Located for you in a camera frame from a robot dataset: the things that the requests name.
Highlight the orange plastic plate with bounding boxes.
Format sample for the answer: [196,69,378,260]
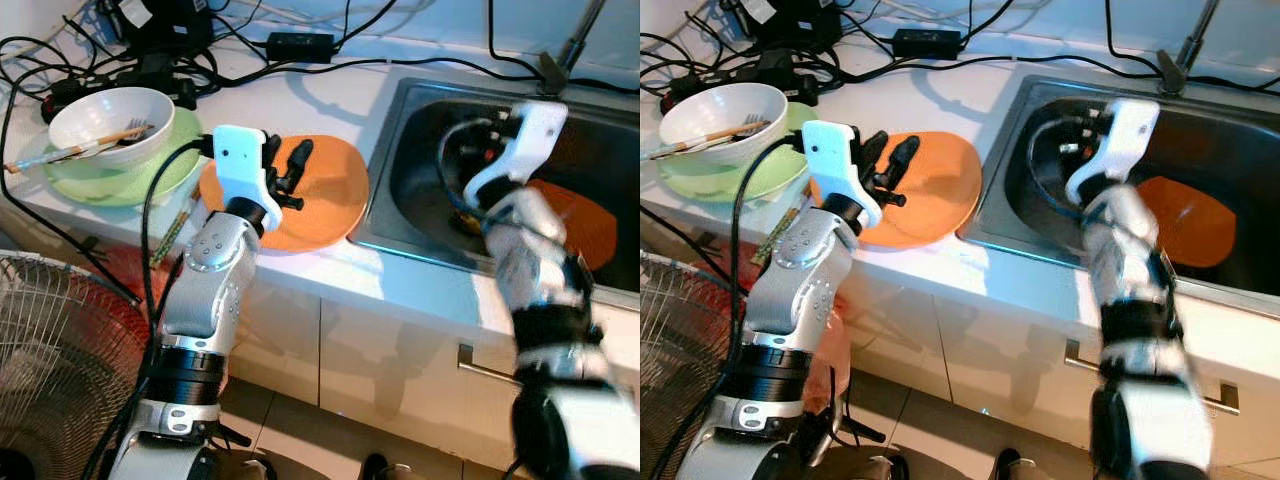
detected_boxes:
[198,134,370,254]
[807,129,984,250]

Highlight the brown patterned chopstick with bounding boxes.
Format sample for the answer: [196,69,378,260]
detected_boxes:
[154,195,204,265]
[752,200,801,266]
[150,195,201,267]
[756,200,804,264]

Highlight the orange plastic bowl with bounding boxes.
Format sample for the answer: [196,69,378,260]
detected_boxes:
[527,177,620,272]
[1134,174,1240,270]

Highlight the white kitchen cabinet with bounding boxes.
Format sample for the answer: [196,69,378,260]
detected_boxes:
[215,250,641,471]
[850,248,1280,471]

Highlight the stainless steel sink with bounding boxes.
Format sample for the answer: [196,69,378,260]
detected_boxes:
[344,77,641,303]
[957,74,1280,323]

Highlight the light green plate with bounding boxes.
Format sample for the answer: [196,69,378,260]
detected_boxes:
[40,105,207,210]
[654,100,822,207]

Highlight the black power adapter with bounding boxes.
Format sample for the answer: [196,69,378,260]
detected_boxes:
[890,28,964,60]
[264,31,336,63]

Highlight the black power strip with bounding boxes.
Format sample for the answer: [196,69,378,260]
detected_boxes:
[108,55,197,109]
[735,52,823,107]

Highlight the silver fork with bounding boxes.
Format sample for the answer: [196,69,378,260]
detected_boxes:
[700,112,768,148]
[85,117,154,153]

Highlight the black electronics box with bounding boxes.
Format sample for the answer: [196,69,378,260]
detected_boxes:
[105,0,214,53]
[740,0,843,51]

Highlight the pale wooden chopstick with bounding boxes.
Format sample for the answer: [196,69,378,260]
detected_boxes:
[35,125,153,166]
[660,120,768,159]
[645,118,766,164]
[3,122,151,176]

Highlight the white ceramic bowl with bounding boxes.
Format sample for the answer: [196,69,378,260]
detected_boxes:
[47,87,177,172]
[657,82,790,168]

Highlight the grey standing fan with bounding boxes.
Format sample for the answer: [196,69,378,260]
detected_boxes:
[0,250,258,480]
[640,250,889,480]

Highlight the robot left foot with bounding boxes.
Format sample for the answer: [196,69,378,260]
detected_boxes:
[222,454,279,480]
[845,452,916,480]

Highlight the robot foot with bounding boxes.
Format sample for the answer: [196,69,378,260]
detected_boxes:
[992,447,1051,480]
[222,454,279,480]
[845,452,916,480]
[360,451,418,480]

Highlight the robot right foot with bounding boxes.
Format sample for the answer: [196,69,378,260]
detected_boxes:
[360,451,418,480]
[992,447,1051,480]

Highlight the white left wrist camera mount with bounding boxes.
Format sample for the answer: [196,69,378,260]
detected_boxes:
[211,124,284,217]
[801,119,884,227]

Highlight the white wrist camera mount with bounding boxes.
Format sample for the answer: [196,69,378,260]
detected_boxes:
[1064,97,1162,208]
[801,119,884,227]
[461,101,570,213]
[211,124,284,217]

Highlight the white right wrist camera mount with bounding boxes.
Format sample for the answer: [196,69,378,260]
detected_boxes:
[1064,97,1162,208]
[461,101,570,213]

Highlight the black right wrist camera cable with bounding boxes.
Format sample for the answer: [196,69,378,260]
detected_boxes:
[436,117,501,223]
[1026,113,1097,223]

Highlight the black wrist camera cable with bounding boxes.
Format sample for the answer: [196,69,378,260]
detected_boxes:
[138,138,217,381]
[726,135,807,411]
[436,117,501,223]
[1026,113,1097,223]

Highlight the black left wrist camera cable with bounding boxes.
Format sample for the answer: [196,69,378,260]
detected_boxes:
[138,138,217,381]
[726,135,807,411]

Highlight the black hanging power cable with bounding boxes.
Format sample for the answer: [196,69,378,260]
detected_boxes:
[0,60,143,307]
[640,60,753,301]

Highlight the metal cabinet handle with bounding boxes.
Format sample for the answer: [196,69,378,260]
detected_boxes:
[1062,337,1244,414]
[457,342,523,391]

